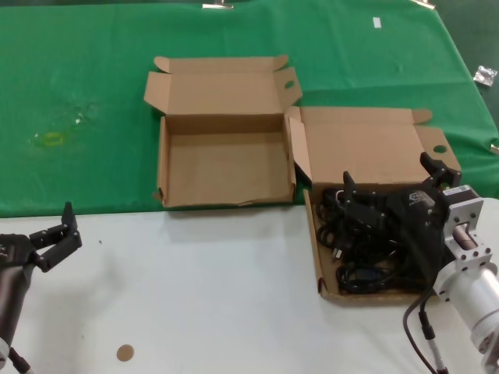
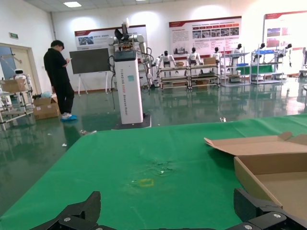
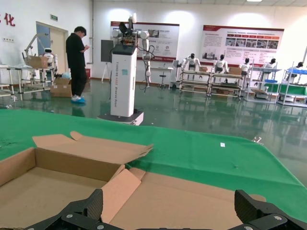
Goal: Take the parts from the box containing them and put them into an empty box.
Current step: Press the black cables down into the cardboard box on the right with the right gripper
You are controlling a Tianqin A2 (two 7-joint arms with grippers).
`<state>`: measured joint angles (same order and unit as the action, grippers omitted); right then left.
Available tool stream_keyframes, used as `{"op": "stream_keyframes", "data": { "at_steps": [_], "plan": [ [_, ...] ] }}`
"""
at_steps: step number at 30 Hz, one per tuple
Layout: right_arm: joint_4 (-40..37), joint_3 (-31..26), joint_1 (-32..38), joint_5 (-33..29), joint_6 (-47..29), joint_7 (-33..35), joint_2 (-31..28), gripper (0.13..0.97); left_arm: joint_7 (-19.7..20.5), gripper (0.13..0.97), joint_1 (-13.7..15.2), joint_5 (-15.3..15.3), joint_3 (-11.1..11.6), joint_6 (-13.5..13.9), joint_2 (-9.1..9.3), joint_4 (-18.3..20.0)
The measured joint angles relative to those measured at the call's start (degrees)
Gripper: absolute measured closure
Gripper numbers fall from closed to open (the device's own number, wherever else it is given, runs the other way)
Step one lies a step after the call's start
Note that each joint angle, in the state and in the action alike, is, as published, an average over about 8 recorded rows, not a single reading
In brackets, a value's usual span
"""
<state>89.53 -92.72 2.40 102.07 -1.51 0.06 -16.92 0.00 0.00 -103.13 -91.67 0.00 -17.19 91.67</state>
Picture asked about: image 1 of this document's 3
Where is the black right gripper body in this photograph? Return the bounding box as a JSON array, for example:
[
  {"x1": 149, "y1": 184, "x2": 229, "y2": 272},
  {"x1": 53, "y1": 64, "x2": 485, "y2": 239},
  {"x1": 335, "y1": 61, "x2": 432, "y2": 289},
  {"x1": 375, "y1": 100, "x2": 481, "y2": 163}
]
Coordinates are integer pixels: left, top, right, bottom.
[{"x1": 388, "y1": 185, "x2": 451, "y2": 286}]

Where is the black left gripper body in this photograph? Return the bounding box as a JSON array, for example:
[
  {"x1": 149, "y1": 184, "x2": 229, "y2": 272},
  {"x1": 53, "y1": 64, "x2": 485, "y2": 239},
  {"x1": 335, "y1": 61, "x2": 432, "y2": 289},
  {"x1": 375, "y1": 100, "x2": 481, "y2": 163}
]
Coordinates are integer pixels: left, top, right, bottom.
[{"x1": 0, "y1": 232, "x2": 39, "y2": 274}]

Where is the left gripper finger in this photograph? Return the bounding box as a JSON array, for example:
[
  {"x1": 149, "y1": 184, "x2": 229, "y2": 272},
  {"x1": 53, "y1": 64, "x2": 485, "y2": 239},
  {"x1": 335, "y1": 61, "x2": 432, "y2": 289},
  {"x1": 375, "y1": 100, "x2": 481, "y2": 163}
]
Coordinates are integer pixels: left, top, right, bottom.
[
  {"x1": 28, "y1": 201, "x2": 80, "y2": 247},
  {"x1": 36, "y1": 231, "x2": 83, "y2": 273}
]

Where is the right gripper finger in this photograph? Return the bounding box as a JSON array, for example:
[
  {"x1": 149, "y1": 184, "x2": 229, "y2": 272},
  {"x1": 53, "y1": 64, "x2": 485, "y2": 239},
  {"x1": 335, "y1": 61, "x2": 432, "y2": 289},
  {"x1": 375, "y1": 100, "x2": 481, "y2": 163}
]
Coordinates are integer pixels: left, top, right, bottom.
[
  {"x1": 342, "y1": 171, "x2": 391, "y2": 235},
  {"x1": 419, "y1": 152, "x2": 462, "y2": 191}
]

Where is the brown cardboard box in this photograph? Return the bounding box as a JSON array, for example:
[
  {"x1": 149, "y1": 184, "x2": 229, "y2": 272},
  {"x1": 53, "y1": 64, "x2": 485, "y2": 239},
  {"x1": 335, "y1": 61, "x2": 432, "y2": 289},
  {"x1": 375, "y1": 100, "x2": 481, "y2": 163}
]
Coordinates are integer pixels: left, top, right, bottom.
[
  {"x1": 285, "y1": 106, "x2": 463, "y2": 301},
  {"x1": 143, "y1": 54, "x2": 304, "y2": 209}
]

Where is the green table cloth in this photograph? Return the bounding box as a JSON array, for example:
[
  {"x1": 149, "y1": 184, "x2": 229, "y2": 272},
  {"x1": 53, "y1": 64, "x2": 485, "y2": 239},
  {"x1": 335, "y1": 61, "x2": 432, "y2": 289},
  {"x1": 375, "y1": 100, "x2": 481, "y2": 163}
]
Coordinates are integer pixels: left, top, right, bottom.
[{"x1": 0, "y1": 0, "x2": 499, "y2": 217}]

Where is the black power cable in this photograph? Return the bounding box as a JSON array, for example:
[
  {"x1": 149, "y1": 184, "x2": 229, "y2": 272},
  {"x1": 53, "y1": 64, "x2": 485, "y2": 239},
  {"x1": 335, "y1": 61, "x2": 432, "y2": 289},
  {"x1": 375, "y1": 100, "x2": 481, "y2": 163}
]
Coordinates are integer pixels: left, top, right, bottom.
[
  {"x1": 350, "y1": 233, "x2": 409, "y2": 266},
  {"x1": 316, "y1": 189, "x2": 352, "y2": 260},
  {"x1": 337, "y1": 263, "x2": 428, "y2": 295}
]

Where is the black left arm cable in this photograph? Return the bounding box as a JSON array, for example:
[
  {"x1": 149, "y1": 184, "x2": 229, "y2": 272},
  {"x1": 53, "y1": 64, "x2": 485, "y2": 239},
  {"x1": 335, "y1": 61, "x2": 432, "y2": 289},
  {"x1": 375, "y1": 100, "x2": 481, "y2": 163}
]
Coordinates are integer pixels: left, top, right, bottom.
[{"x1": 6, "y1": 346, "x2": 33, "y2": 374}]

